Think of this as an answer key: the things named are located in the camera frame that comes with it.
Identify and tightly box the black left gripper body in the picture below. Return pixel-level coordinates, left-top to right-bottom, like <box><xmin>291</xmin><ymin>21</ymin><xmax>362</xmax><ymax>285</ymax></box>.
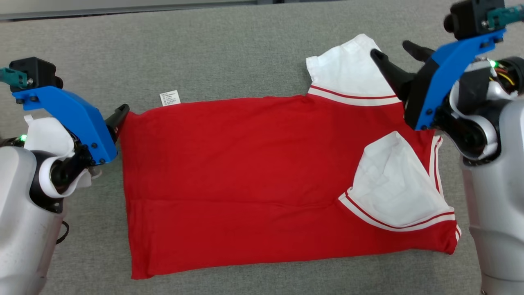
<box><xmin>51</xmin><ymin>136</ymin><xmax>104</xmax><ymax>184</ymax></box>

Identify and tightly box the teal right camera connector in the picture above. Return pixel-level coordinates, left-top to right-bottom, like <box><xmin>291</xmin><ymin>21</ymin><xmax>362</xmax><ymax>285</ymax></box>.
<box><xmin>482</xmin><ymin>5</ymin><xmax>524</xmax><ymax>30</ymax></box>

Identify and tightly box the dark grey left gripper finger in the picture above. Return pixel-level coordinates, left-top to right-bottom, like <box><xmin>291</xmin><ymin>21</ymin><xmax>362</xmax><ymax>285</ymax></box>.
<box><xmin>105</xmin><ymin>103</ymin><xmax>131</xmax><ymax>144</ymax></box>

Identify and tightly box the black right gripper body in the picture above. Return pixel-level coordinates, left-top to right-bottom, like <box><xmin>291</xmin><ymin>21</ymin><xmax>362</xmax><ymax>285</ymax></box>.
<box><xmin>399</xmin><ymin>60</ymin><xmax>440</xmax><ymax>124</ymax></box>

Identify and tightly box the grey partition base rail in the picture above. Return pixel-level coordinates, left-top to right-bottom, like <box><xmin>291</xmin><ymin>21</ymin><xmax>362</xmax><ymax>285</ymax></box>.
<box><xmin>0</xmin><ymin>0</ymin><xmax>262</xmax><ymax>22</ymax></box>

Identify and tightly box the teal camera connector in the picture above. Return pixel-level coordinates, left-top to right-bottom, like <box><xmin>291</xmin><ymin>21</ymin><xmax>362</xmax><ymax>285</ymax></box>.
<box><xmin>482</xmin><ymin>5</ymin><xmax>524</xmax><ymax>30</ymax></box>
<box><xmin>0</xmin><ymin>67</ymin><xmax>32</xmax><ymax>91</ymax></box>

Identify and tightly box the teal left camera connector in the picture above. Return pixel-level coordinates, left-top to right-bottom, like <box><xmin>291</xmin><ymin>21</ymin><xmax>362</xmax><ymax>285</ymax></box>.
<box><xmin>0</xmin><ymin>67</ymin><xmax>32</xmax><ymax>91</ymax></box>

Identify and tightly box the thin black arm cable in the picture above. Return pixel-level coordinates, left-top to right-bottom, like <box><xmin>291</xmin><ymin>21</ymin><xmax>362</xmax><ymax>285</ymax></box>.
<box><xmin>54</xmin><ymin>220</ymin><xmax>70</xmax><ymax>245</ymax></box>

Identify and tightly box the red white printed T-shirt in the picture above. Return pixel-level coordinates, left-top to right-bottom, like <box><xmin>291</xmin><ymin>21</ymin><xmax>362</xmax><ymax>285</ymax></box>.
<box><xmin>119</xmin><ymin>34</ymin><xmax>462</xmax><ymax>280</ymax></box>

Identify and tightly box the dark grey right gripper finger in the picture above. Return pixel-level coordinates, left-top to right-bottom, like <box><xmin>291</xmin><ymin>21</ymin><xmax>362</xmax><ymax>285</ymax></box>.
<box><xmin>402</xmin><ymin>40</ymin><xmax>435</xmax><ymax>63</ymax></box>
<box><xmin>370</xmin><ymin>48</ymin><xmax>416</xmax><ymax>102</ymax></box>

